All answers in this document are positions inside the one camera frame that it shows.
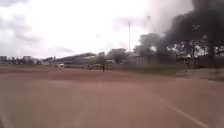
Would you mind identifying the red running track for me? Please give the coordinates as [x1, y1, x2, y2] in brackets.
[0, 65, 224, 128]

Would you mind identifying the row of distant buildings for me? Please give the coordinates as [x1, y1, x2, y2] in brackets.
[0, 48, 158, 66]

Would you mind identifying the grass strip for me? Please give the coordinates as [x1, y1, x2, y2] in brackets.
[109, 63, 224, 83]

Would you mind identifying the tall thin pole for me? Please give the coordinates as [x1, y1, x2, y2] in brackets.
[128, 21, 131, 54]

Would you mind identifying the row of dark trees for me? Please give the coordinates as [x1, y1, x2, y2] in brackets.
[133, 0, 224, 66]

